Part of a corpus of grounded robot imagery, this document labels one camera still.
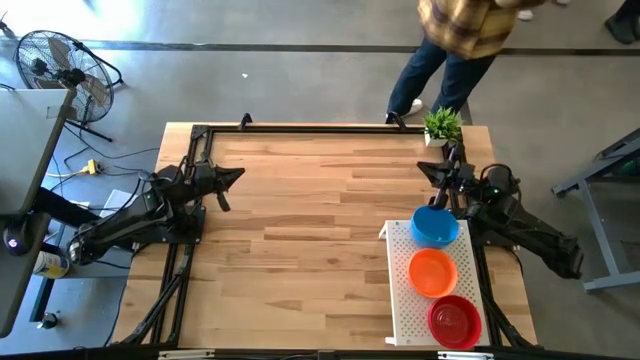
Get grey desk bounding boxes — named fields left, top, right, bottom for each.
left=0, top=88, right=75, bottom=339

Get green plant in white pot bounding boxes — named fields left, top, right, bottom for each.
left=422, top=106, right=465, bottom=149

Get grey metal bench frame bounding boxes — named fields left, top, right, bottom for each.
left=551, top=127, right=640, bottom=295

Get orange plastic mini bowl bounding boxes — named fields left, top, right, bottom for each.
left=407, top=247, right=459, bottom=300

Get black aluminium table frame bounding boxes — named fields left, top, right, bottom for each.
left=113, top=122, right=540, bottom=351

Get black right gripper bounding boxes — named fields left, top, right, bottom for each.
left=417, top=143, right=462, bottom=209

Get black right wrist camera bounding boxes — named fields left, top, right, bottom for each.
left=455, top=162, right=477, bottom=184

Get black computer mouse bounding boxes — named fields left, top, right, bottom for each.
left=2, top=212, right=39, bottom=257

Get white perforated metal shelf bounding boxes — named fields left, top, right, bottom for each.
left=378, top=218, right=491, bottom=348

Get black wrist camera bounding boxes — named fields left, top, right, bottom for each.
left=455, top=162, right=477, bottom=184
left=189, top=161, right=215, bottom=185

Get black floor fan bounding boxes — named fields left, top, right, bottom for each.
left=13, top=29, right=125, bottom=144

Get white and yellow can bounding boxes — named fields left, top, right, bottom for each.
left=32, top=249, right=71, bottom=280

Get blue plastic mini bowl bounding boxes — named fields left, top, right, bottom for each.
left=410, top=204, right=461, bottom=250

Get red plastic mini bowl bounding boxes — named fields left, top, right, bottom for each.
left=427, top=294, right=483, bottom=351

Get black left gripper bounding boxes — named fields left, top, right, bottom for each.
left=199, top=164, right=245, bottom=213

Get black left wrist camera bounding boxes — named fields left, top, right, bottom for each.
left=189, top=161, right=215, bottom=185

